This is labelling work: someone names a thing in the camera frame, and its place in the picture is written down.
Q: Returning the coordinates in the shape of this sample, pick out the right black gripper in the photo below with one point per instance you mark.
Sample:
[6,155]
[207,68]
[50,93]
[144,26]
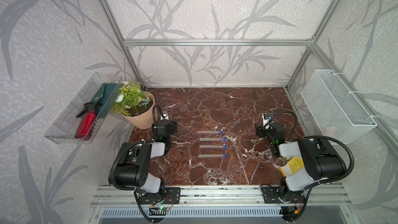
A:
[260,131]

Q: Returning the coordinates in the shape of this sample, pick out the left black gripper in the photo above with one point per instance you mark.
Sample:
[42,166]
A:
[172,127]

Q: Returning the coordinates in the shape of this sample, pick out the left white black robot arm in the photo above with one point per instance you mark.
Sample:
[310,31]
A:
[130,169]

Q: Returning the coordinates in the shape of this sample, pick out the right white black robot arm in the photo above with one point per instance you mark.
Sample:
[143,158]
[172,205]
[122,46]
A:
[325,159]

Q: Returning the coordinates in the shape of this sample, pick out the yellow work glove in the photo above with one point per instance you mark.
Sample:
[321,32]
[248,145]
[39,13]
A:
[292,166]

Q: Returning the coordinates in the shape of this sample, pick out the terracotta pot with green plant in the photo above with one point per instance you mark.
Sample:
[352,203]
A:
[135,105]

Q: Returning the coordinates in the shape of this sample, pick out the red spray bottle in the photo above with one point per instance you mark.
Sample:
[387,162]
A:
[88,116]

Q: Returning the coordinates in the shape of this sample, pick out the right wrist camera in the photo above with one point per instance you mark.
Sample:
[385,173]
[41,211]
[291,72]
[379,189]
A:
[266,120]

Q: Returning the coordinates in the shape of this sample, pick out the white wire mesh basket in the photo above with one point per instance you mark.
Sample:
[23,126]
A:
[336,110]

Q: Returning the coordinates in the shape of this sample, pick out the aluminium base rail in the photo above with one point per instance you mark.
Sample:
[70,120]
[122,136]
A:
[224,195]

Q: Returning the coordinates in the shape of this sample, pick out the clear plastic wall bin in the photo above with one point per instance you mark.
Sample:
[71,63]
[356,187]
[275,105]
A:
[63,129]

